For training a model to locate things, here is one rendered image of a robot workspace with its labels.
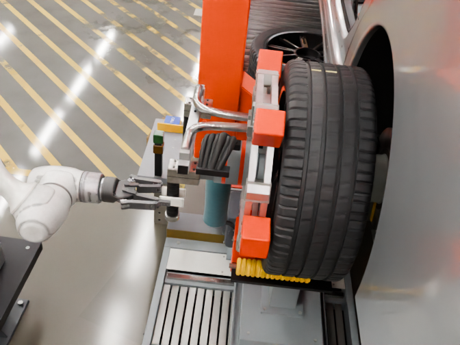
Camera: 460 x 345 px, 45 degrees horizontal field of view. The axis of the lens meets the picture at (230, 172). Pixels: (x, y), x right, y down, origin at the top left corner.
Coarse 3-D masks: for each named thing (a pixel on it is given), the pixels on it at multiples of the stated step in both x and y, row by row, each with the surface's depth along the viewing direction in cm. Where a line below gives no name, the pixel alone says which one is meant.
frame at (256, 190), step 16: (256, 80) 162; (272, 80) 159; (256, 96) 153; (272, 96) 152; (256, 160) 145; (272, 160) 145; (256, 192) 144; (240, 208) 190; (256, 208) 191; (240, 224) 184
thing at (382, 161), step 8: (384, 136) 174; (384, 144) 173; (384, 152) 172; (376, 160) 167; (384, 160) 167; (376, 168) 165; (384, 168) 165; (376, 176) 165; (384, 176) 165; (376, 184) 165; (384, 184) 165; (376, 192) 166; (376, 200) 169; (376, 208) 173; (376, 216) 173; (376, 224) 172
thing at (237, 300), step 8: (240, 288) 223; (240, 296) 220; (320, 296) 224; (240, 304) 217; (232, 312) 213; (240, 312) 214; (232, 320) 208; (232, 328) 206; (232, 336) 205; (232, 344) 203
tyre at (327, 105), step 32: (288, 64) 161; (320, 64) 164; (288, 96) 147; (320, 96) 145; (352, 96) 146; (288, 128) 142; (320, 128) 141; (352, 128) 141; (288, 160) 139; (320, 160) 140; (352, 160) 139; (288, 192) 140; (320, 192) 140; (352, 192) 140; (288, 224) 143; (320, 224) 142; (352, 224) 142; (288, 256) 151; (320, 256) 150; (352, 256) 148
